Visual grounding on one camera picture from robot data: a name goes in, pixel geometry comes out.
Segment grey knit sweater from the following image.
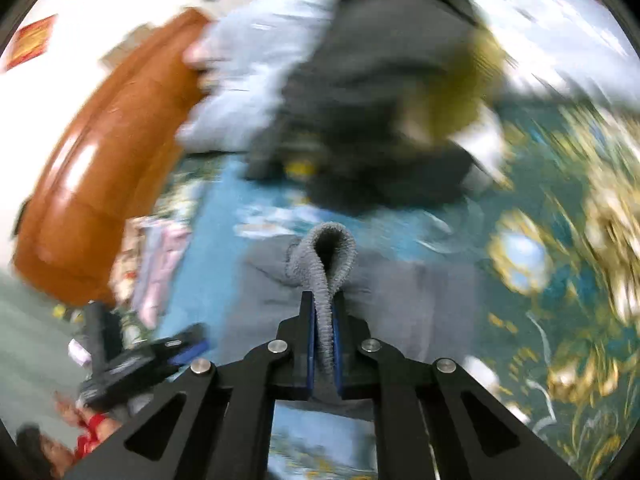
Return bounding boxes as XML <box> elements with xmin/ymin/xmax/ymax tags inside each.
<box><xmin>218</xmin><ymin>222</ymin><xmax>483</xmax><ymax>419</ymax></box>

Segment person in red clothes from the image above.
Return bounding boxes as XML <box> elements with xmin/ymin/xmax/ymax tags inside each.
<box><xmin>14</xmin><ymin>391</ymin><xmax>124</xmax><ymax>480</ymax></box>

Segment pink folded cloth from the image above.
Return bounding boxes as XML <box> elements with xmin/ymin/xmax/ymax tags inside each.
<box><xmin>108</xmin><ymin>216</ymin><xmax>192</xmax><ymax>330</ymax></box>

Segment dark green floral blanket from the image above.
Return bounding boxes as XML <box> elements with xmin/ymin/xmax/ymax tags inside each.
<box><xmin>150</xmin><ymin>94</ymin><xmax>640</xmax><ymax>480</ymax></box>

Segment dark grey jacket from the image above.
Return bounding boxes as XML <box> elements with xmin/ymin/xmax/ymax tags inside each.
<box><xmin>244</xmin><ymin>0</ymin><xmax>502</xmax><ymax>214</ymax></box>

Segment light blue floral quilt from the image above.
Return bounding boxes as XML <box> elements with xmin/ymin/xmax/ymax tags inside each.
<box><xmin>178</xmin><ymin>0</ymin><xmax>639</xmax><ymax>153</ymax></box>

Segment olive yellow knit garment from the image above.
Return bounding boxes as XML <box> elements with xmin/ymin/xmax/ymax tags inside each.
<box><xmin>397</xmin><ymin>27</ymin><xmax>506</xmax><ymax>150</ymax></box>

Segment orange wooden bed frame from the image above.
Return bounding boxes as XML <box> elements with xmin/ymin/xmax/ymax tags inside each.
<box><xmin>12</xmin><ymin>8</ymin><xmax>209</xmax><ymax>308</ymax></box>

